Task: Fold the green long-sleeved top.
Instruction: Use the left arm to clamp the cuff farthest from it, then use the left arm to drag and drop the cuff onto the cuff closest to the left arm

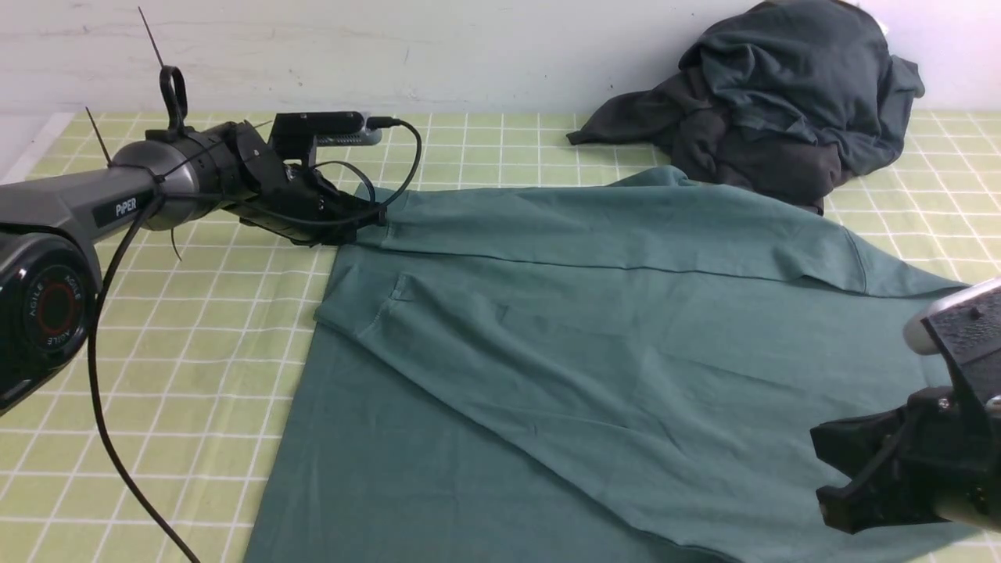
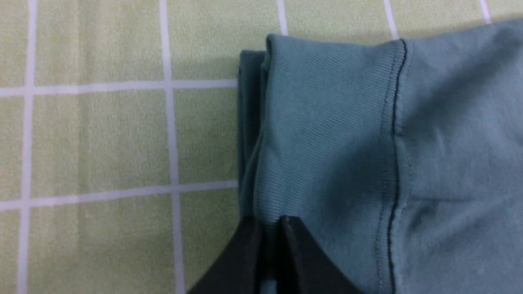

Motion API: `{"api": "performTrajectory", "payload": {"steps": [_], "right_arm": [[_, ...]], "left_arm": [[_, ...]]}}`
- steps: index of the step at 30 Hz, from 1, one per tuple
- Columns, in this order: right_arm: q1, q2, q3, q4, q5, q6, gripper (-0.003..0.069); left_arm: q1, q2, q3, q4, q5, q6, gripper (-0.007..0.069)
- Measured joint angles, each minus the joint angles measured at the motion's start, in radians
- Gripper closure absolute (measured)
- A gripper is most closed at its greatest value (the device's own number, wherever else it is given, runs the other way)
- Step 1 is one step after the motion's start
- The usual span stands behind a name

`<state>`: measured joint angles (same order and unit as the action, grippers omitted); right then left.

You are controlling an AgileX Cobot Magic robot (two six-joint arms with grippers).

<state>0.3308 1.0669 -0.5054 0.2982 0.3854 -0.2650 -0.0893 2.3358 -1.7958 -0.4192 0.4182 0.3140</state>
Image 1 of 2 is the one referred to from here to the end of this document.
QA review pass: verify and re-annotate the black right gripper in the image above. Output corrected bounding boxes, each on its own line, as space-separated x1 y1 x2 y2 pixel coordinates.
810 387 1000 534

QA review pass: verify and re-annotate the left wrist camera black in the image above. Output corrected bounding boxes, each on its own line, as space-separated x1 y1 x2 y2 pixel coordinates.
267 111 382 165

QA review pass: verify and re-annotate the dark grey clothes pile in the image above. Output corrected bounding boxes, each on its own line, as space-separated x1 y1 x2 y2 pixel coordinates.
566 1 925 215

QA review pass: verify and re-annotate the black left camera cable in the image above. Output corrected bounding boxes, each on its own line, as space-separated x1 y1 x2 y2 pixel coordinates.
86 116 424 563

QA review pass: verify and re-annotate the green long-sleeve top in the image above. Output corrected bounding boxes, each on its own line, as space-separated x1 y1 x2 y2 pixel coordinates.
244 167 975 562

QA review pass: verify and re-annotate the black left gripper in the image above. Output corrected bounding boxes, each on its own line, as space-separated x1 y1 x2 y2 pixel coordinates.
223 121 387 247

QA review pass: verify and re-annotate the green checkered tablecloth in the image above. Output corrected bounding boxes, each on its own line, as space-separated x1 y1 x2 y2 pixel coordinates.
1 110 1000 562

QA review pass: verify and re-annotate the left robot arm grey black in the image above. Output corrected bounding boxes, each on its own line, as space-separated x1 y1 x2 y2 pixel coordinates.
1 112 385 412

